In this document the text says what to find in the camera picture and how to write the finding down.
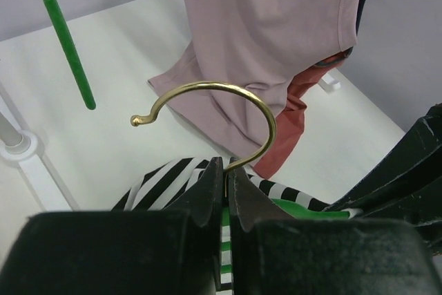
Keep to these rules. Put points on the black white striped tank top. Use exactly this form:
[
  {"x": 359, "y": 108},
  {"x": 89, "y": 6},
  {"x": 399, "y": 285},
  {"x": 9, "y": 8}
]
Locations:
[{"x": 164, "y": 185}]

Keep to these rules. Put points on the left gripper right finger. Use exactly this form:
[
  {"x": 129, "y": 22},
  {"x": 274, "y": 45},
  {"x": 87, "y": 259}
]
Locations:
[{"x": 274, "y": 253}]

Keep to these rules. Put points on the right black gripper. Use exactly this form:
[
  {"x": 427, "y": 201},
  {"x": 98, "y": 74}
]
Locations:
[{"x": 406, "y": 183}]

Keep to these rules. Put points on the metal clothes rack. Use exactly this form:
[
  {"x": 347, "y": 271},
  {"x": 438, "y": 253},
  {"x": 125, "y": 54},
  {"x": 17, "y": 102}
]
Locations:
[{"x": 20, "y": 146}]

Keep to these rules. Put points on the pink tank top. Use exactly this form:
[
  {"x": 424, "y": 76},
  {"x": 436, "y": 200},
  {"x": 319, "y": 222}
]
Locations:
[{"x": 260, "y": 45}]

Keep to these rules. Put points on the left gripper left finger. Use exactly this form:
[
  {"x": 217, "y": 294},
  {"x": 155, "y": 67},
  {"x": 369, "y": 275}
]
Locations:
[{"x": 176, "y": 250}]

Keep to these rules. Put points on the rust red tank top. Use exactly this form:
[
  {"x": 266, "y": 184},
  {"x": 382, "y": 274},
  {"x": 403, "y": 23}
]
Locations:
[{"x": 290, "y": 122}]

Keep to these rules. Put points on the green hanger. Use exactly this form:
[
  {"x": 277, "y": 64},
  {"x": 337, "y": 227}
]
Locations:
[
  {"x": 230, "y": 120},
  {"x": 68, "y": 46}
]

